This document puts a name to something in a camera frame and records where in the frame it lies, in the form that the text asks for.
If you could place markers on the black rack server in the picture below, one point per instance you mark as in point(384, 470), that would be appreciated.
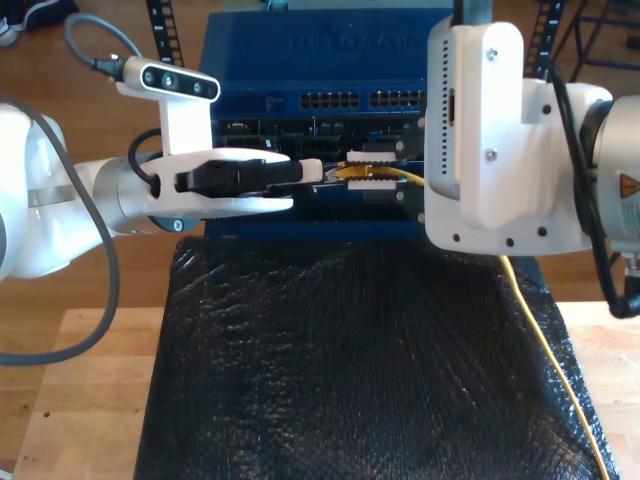
point(300, 140)

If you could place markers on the blue rack base panel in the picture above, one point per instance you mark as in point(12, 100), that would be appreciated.
point(300, 230)

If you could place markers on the dark metal stool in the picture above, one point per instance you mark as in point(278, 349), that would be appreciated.
point(625, 65)

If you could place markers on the black textured mat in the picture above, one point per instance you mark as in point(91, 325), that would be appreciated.
point(325, 375)

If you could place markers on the dark sneaker white sole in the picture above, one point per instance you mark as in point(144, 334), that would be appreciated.
point(47, 12)

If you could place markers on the blue network switch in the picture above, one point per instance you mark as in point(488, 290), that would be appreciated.
point(300, 60)

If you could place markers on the black perforated rack post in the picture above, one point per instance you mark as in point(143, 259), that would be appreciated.
point(545, 40)
point(167, 35)

